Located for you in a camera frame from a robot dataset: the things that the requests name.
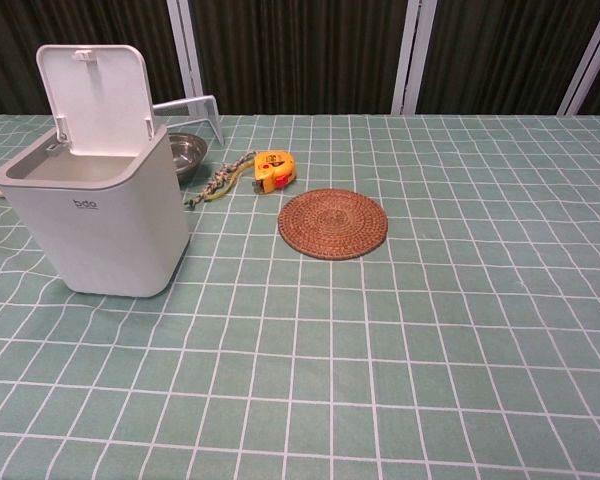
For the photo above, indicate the green checked tablecloth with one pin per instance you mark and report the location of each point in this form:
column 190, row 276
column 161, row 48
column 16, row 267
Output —
column 360, row 325

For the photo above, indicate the stainless steel bowl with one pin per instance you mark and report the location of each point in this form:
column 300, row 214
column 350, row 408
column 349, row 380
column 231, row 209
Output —
column 185, row 155

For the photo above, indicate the dark ribbed curtain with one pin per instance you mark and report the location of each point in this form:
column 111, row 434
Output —
column 300, row 55

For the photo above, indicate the white plastic bin lid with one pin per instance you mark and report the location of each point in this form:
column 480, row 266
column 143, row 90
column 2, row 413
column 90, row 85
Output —
column 97, row 95

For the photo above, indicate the yellow tape measure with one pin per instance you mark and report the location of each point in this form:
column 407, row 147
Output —
column 272, row 171

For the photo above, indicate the white metal shelf rack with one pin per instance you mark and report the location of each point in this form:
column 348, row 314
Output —
column 200, row 107

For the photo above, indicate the round woven rattan coaster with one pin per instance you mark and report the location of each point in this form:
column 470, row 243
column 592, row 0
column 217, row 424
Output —
column 333, row 223

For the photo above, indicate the white folding screen frame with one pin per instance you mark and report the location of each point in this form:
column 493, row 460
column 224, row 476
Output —
column 411, row 55
column 590, row 55
column 180, row 45

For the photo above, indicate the white trash bin lid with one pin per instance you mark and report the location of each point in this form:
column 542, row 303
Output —
column 105, row 225

